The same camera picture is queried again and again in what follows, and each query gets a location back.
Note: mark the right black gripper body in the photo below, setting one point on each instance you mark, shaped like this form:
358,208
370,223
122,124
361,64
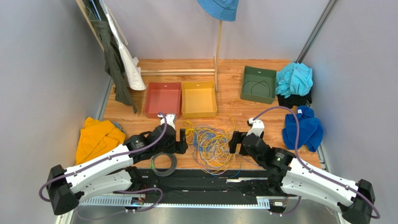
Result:
238,141

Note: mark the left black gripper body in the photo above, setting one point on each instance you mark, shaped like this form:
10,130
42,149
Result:
170,148

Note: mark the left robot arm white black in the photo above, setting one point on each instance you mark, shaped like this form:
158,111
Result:
111,172

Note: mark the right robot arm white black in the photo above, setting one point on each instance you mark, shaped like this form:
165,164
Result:
353,200

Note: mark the red plastic bin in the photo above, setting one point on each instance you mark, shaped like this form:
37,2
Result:
163,97

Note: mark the yellow plastic bin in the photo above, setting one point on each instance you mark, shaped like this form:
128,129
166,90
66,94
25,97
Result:
199,100

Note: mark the green plastic bin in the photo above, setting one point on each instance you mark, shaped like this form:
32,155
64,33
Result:
258,85

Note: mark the royal blue towel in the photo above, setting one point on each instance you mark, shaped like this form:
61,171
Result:
310,129

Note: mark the black cloth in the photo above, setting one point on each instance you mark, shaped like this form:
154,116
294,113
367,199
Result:
295,100

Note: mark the wooden hat stand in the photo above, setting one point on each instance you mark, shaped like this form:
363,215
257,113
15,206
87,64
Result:
193,72

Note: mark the yellow orange cloth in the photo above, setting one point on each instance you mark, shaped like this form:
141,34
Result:
97,138

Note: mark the turquoise cloth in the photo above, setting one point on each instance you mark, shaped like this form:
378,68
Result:
294,79

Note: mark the olive green garment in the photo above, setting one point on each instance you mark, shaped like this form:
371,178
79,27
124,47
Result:
114,66

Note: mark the blue bucket hat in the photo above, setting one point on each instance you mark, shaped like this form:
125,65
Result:
224,10

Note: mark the corner aluminium profile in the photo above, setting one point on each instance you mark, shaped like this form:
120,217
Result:
317,29

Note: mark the wooden clothes rack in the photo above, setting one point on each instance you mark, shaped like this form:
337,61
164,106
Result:
84,11

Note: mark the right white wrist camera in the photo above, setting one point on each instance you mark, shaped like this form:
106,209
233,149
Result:
256,127

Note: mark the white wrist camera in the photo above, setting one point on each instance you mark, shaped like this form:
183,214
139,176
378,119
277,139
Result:
169,118
256,127

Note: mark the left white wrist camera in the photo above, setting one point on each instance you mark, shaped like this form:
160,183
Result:
169,118

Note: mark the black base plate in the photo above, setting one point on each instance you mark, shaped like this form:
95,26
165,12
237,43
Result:
196,186

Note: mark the aluminium rail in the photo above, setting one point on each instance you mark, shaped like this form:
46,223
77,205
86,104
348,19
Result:
124,200

